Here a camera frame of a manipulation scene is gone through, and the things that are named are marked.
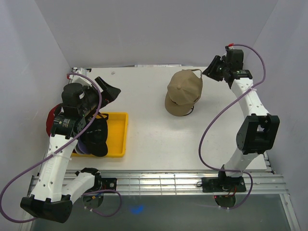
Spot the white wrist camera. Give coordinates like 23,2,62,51
68,68,92,86
225,43,234,51

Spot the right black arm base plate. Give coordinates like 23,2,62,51
201,177,246,193

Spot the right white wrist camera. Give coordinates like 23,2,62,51
225,43,234,51

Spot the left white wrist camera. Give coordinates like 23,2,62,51
68,68,92,86

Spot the aluminium frame rail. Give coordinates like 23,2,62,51
27,64,289,197

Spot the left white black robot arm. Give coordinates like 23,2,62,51
20,77,121,223

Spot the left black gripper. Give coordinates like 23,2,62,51
78,77,121,116

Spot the red baseball cap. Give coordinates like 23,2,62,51
46,104,61,136

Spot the purple cap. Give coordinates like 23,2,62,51
75,141,91,154

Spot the black NY baseball cap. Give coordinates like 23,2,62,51
78,113,109,157

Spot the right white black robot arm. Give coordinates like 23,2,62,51
203,44,280,191

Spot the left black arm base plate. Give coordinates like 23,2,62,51
99,178,117,191

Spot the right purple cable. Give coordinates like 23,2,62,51
197,43,267,210

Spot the beige baseball cap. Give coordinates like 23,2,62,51
165,69,203,116

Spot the yellow plastic tray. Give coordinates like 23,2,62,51
72,112,128,158

